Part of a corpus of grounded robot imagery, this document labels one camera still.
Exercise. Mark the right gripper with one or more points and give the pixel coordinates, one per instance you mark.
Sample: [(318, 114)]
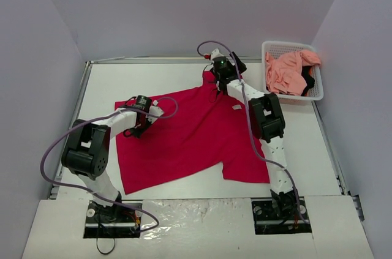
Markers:
[(236, 63)]

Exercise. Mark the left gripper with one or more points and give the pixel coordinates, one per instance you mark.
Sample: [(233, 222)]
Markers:
[(135, 130)]

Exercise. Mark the red t-shirt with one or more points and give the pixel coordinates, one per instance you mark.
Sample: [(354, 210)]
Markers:
[(202, 133)]

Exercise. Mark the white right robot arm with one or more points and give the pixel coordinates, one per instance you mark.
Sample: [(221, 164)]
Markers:
[(265, 122)]

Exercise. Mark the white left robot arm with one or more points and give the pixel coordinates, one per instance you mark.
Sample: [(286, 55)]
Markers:
[(87, 147)]

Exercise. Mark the white plastic laundry basket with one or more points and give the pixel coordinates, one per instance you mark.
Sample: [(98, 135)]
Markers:
[(276, 49)]

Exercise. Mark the salmon pink t-shirt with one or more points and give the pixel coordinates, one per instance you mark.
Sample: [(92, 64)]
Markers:
[(283, 74)]

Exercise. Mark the black garment in basket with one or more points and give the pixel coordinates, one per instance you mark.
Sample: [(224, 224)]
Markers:
[(310, 82)]

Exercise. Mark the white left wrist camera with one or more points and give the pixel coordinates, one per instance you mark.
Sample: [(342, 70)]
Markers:
[(155, 111)]

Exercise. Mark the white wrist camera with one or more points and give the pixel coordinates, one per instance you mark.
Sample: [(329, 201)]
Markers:
[(214, 54), (155, 111)]

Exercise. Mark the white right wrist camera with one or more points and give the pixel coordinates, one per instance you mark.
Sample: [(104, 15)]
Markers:
[(214, 54)]

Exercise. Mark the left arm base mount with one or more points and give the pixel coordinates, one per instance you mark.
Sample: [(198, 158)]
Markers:
[(111, 222)]

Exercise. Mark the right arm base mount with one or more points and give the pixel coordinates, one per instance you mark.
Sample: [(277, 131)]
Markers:
[(275, 216)]

